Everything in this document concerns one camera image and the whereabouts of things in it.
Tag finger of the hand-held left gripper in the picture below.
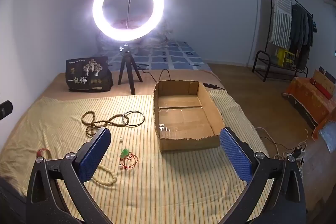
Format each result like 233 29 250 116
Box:
0 100 13 119

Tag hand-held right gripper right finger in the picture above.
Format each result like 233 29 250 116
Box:
219 126 307 224

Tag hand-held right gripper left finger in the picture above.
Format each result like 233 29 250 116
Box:
25 127 112 224

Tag green jade pendant red cord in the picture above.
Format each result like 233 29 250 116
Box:
119 149 139 170

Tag brown wooden bead necklace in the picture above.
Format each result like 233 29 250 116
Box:
81 112 126 136

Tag cream bead bracelet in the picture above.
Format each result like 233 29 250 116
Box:
91 164 118 188

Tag red bracelet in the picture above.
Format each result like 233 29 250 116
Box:
36 148 53 161

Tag large black ring bangle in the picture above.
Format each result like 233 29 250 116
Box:
125 111 145 127

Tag brown cardboard box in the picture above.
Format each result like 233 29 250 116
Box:
153 80 226 153

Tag power strip with black adapter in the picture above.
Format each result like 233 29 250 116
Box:
285 144 306 161

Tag tan bed mattress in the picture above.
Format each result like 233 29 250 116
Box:
34 69 227 106

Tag black printed snack bag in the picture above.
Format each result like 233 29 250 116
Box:
65 56 114 93

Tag orange cloth covered box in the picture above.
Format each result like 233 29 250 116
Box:
283 77 336 132

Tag bubble wrap bag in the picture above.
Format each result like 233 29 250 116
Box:
312 119 336 153

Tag black mini tripod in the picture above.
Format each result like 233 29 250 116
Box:
118 43 143 95

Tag red long box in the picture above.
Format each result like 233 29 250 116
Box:
310 78 332 99

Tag black clothes rack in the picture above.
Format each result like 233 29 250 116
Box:
252 0 314 82

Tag yellow box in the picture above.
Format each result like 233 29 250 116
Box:
276 48 296 67

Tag brown cardboard piece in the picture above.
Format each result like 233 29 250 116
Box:
314 67 336 94

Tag blue patterned bedsheet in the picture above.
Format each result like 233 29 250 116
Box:
98 38 213 72

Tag dark hanging clothes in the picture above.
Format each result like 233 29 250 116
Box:
289 4 314 71

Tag phone holder on pole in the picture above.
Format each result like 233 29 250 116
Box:
122 0 142 29

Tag striped towel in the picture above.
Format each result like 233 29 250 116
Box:
268 0 293 48

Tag white cables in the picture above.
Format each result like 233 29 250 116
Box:
256 127 309 159

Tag black cable with inline controller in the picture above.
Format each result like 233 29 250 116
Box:
142 69 219 89

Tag white ring light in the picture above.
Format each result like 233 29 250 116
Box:
93 0 165 42

